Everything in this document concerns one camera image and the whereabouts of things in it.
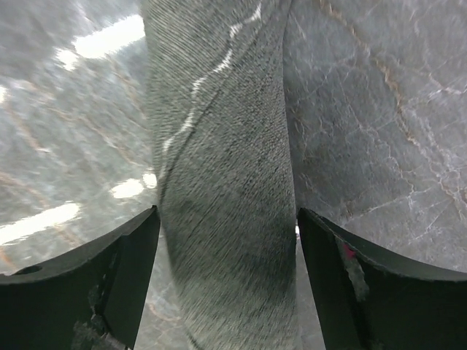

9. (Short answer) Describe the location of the grey cloth napkin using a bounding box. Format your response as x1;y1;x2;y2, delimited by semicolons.
142;1;298;349

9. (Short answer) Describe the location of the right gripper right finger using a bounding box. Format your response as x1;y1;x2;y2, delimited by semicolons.
298;209;466;350

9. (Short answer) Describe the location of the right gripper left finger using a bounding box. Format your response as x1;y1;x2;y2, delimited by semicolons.
1;206;160;349

